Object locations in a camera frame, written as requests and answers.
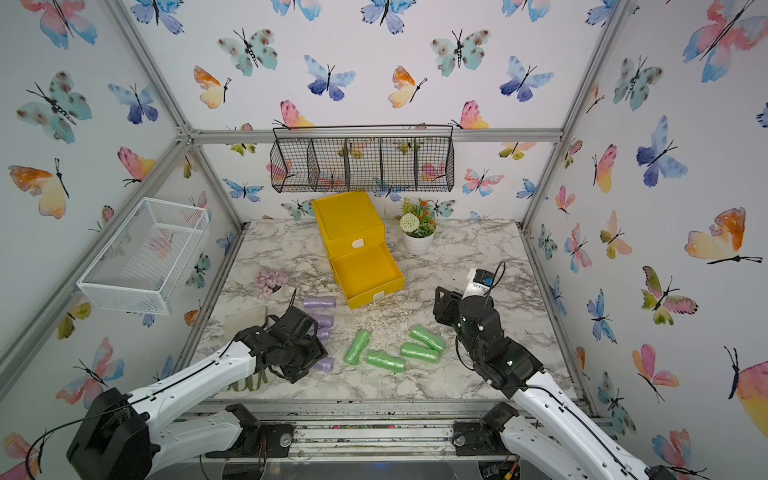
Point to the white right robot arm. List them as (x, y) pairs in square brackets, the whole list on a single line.
[(536, 421)]

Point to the pink flower in white pot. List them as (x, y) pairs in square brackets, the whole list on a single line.
[(272, 284)]

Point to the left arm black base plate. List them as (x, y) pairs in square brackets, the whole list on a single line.
[(258, 439)]

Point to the green trash bag roll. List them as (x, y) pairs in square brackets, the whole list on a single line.
[(357, 347), (429, 339), (414, 351), (385, 361)]

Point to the purple trash bag roll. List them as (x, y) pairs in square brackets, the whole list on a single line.
[(321, 302), (325, 321), (324, 335), (325, 365)]

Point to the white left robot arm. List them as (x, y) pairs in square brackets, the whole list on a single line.
[(134, 435)]

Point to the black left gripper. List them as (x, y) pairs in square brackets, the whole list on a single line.
[(317, 351)]

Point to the black wire wall basket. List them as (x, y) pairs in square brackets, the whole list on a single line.
[(381, 159)]

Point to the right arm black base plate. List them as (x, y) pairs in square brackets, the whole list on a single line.
[(480, 435)]

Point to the yellow plastic drawer unit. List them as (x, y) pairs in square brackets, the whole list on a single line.
[(354, 238)]

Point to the green plant in white pot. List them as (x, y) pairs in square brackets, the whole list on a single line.
[(418, 226)]

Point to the white mesh wall basket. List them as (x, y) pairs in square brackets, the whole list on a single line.
[(146, 257)]

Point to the white green work glove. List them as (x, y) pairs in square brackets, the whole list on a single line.
[(234, 323)]

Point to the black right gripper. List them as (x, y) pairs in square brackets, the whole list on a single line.
[(453, 305)]

